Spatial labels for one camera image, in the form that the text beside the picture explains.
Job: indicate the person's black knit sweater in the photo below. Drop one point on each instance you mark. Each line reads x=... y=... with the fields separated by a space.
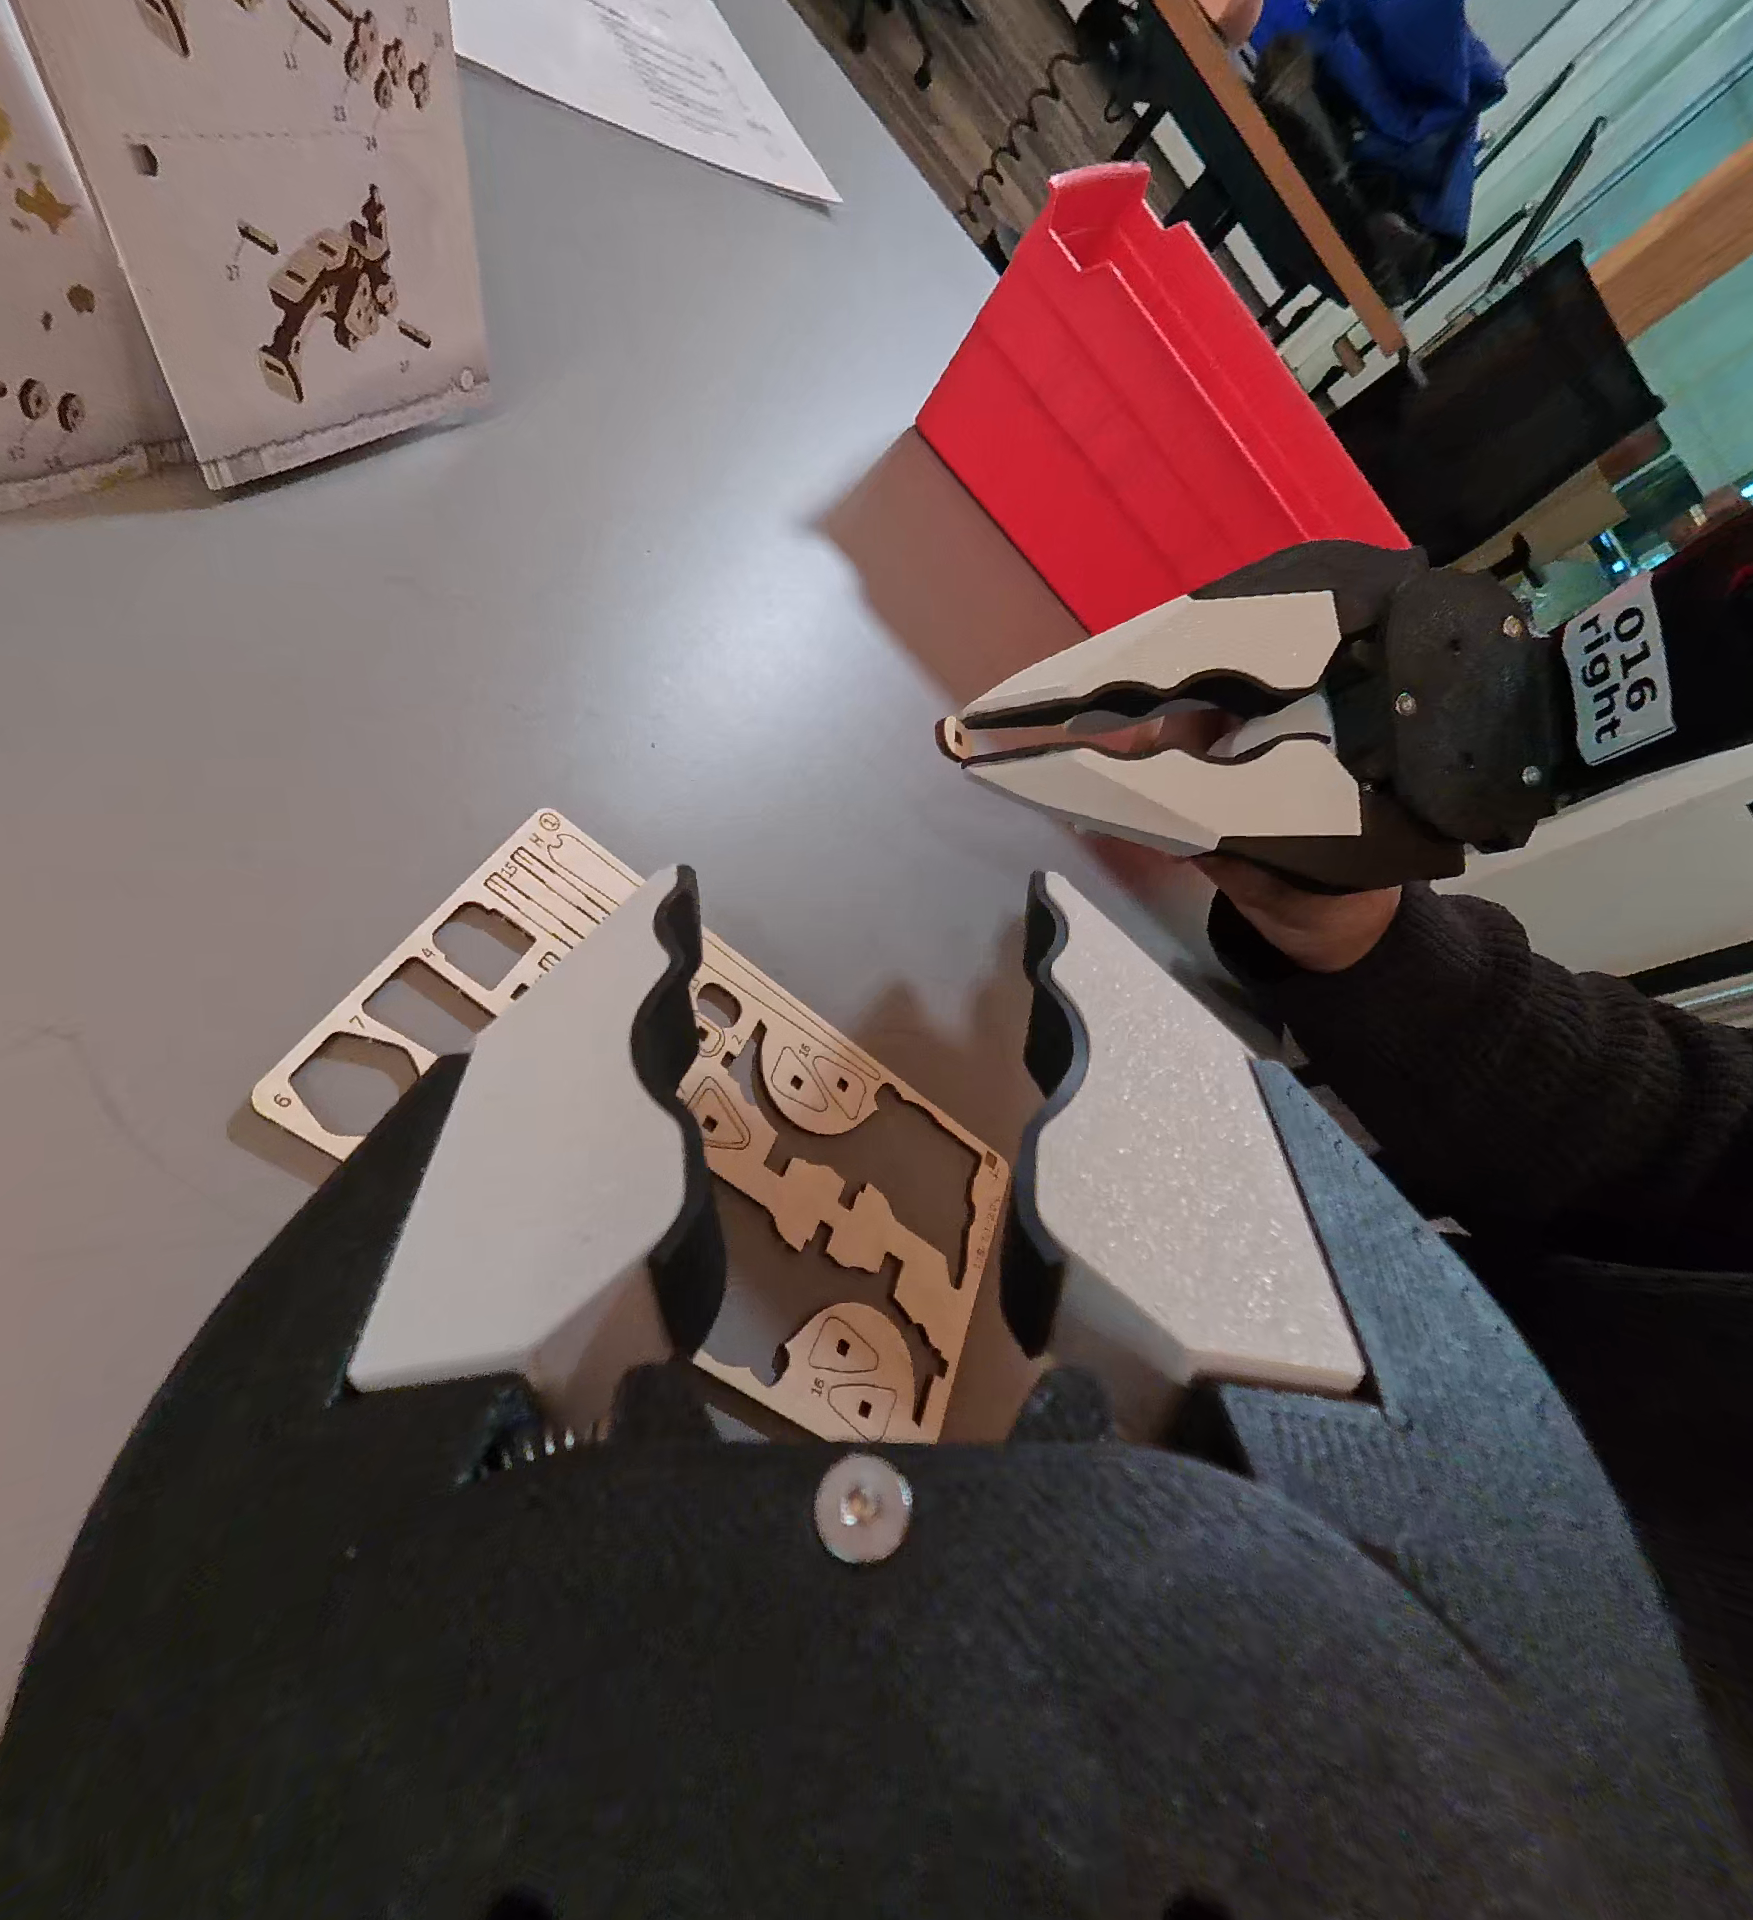
x=1718 y=1423

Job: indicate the black monitor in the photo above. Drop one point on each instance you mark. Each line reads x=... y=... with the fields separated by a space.
x=1504 y=405

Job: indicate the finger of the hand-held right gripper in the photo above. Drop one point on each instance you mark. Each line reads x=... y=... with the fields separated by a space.
x=1232 y=795
x=1232 y=638

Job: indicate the white instruction booklet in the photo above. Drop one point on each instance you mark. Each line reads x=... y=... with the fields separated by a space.
x=191 y=224

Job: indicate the white paper sheet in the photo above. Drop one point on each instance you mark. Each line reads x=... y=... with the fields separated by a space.
x=639 y=77

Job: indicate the red plastic bin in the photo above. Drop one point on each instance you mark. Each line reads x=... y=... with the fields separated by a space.
x=1113 y=421

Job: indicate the cut-out wooden puzzle sheet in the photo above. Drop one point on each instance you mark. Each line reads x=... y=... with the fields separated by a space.
x=834 y=1212

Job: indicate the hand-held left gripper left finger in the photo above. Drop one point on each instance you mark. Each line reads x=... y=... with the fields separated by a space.
x=521 y=1202

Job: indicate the wooden background table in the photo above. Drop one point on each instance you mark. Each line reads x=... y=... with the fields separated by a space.
x=1262 y=164

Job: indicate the person's right forearm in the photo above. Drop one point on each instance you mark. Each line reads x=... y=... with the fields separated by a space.
x=1544 y=1078

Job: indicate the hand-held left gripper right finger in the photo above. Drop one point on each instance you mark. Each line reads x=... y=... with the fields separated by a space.
x=1192 y=1202

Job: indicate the person's right hand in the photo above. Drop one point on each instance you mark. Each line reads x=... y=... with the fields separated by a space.
x=1307 y=911

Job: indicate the small wooden puzzle piece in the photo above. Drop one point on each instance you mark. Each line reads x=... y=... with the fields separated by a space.
x=975 y=734

